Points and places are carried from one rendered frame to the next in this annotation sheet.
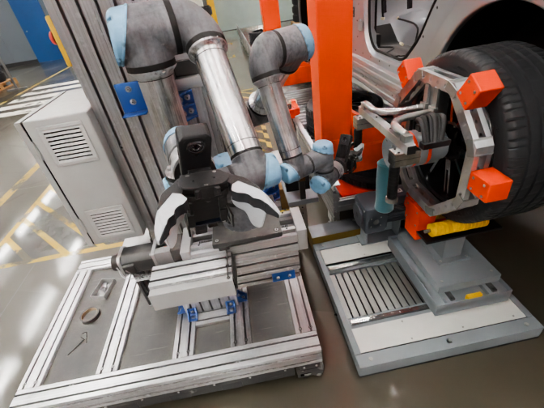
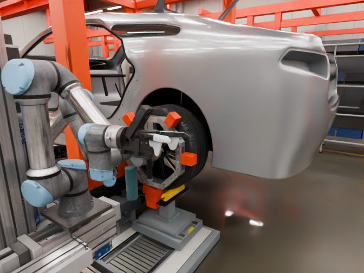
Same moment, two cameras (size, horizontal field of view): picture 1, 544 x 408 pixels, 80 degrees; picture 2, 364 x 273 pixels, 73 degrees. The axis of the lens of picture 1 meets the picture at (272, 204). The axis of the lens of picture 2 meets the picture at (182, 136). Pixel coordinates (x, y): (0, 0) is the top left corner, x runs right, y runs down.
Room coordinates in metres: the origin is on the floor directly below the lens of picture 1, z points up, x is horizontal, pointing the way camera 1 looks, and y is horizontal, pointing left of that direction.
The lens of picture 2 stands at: (-0.10, 0.62, 1.41)
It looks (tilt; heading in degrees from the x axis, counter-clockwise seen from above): 14 degrees down; 307
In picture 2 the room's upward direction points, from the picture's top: straight up
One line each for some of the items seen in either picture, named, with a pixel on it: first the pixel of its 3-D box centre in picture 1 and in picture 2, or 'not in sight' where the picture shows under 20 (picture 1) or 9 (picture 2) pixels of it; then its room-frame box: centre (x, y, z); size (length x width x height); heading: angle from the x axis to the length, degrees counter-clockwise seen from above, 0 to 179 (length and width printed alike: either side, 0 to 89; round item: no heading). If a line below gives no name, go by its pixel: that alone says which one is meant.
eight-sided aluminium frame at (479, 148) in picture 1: (431, 144); (152, 151); (1.12, -0.66, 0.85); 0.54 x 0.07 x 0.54; 3
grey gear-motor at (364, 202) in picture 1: (392, 216); (130, 208); (1.43, -0.67, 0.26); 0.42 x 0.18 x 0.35; 93
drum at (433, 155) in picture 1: (414, 147); (145, 154); (1.12, -0.59, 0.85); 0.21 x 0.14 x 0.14; 93
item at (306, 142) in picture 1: (297, 128); not in sight; (2.87, -0.35, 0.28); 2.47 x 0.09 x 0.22; 3
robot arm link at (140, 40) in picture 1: (171, 122); (39, 135); (0.85, 0.23, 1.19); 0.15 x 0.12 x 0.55; 107
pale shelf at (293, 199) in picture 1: (295, 182); not in sight; (1.67, -0.16, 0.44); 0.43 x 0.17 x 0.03; 3
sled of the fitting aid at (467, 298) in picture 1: (442, 264); (167, 224); (1.13, -0.83, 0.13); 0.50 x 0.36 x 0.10; 3
